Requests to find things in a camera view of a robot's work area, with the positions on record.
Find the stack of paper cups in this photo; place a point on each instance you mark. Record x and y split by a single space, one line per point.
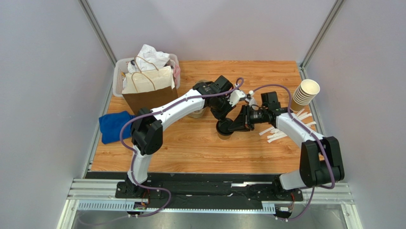
306 91

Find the white plastic basket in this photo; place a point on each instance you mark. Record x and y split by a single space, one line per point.
121 69

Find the brown paper coffee cup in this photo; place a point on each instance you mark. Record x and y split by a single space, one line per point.
224 136

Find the crumpled white paper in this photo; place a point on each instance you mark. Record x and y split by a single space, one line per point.
148 58

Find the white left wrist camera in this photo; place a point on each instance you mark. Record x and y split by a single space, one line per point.
236 97

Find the white wrapped straw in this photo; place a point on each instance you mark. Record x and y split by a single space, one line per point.
279 136
301 115

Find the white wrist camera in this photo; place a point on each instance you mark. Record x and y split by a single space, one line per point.
236 97
250 100

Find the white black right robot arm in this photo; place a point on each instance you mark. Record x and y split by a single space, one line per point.
321 162

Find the blue folded cloth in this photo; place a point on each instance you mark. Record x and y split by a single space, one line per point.
111 125

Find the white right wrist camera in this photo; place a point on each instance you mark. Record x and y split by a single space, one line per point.
250 100

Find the aluminium frame rail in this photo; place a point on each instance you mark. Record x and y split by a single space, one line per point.
96 194

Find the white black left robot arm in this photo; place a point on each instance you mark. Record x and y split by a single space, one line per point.
143 134

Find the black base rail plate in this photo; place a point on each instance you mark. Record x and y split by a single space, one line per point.
200 191

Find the brown paper bag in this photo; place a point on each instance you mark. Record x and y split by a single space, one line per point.
149 89

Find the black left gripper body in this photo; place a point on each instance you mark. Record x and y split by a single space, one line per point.
222 108

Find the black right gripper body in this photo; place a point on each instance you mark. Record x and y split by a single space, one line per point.
247 118

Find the cardboard cup carrier tray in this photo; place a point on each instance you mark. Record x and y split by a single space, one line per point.
198 113

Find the black plastic cup lid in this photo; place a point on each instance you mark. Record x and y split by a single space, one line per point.
222 127

